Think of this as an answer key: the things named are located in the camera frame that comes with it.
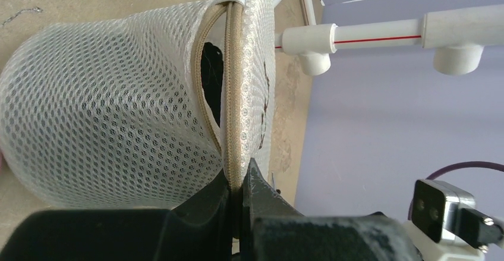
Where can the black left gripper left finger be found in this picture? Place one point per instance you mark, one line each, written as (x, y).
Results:
(198, 229)

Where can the white PVC pipe rack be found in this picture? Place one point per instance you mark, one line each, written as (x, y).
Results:
(458, 36)

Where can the black bra inside bag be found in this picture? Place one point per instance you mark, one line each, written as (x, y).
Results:
(212, 77)

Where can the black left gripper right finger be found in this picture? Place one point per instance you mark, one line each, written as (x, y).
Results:
(271, 229)

